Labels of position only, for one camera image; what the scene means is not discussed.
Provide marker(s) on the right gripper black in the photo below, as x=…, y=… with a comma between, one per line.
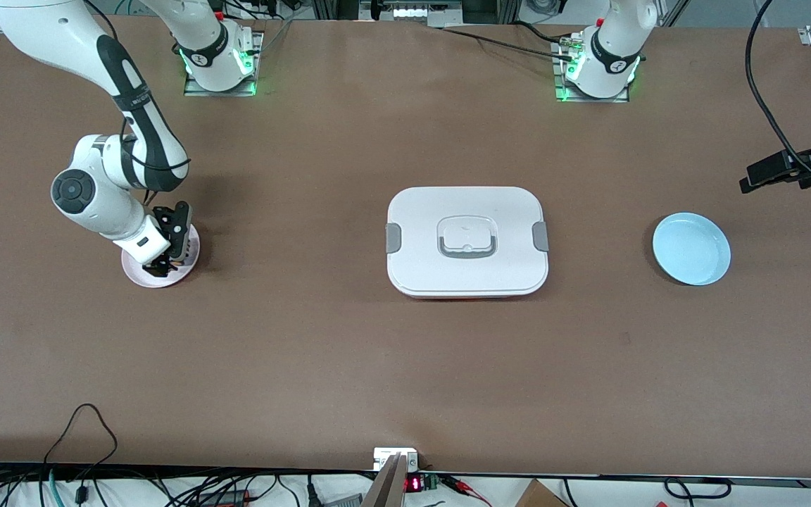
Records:
x=177, y=229

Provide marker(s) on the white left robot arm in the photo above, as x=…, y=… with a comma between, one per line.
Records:
x=613, y=42

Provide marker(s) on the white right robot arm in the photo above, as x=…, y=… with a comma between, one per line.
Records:
x=96, y=204

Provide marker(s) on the white lunch box grey clips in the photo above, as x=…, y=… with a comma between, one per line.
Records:
x=467, y=267

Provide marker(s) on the brown cardboard box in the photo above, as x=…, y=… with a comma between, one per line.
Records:
x=539, y=496

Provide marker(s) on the pink round plate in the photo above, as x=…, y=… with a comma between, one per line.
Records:
x=159, y=282

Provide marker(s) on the light blue round plate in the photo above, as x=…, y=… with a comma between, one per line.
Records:
x=690, y=250

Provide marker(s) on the small white mounting block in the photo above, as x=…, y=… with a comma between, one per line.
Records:
x=384, y=454

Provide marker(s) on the aluminium profile bar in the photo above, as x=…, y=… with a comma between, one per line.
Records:
x=388, y=486

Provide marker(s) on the red digit display module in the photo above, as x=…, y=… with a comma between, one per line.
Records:
x=413, y=484

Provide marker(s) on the small green circuit board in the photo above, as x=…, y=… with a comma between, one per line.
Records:
x=431, y=482

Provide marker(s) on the red clip lead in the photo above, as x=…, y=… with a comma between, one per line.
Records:
x=458, y=484

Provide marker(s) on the aluminium frame structure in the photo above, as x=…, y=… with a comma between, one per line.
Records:
x=335, y=8

